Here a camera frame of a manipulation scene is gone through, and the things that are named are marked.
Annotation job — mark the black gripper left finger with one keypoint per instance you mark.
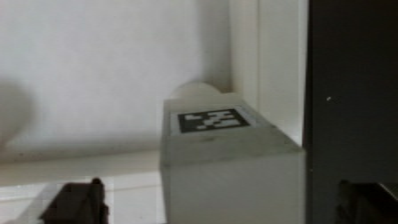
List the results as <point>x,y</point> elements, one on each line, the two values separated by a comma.
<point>77,206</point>

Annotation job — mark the white right obstacle wall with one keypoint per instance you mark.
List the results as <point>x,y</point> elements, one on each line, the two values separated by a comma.
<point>283,52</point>

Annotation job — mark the white square tabletop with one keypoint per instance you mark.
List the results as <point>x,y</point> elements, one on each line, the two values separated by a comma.
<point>97,57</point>

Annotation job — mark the white front obstacle wall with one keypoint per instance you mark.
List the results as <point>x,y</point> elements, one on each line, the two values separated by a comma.
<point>35,179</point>

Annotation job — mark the white table leg with tag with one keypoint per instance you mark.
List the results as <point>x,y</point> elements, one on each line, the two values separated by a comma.
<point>232,162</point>

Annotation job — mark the white obstacle wall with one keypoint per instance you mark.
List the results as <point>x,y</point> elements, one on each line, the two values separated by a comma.
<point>35,179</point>
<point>283,52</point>

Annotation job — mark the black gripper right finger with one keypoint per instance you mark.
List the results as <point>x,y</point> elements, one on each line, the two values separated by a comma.
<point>367,203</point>

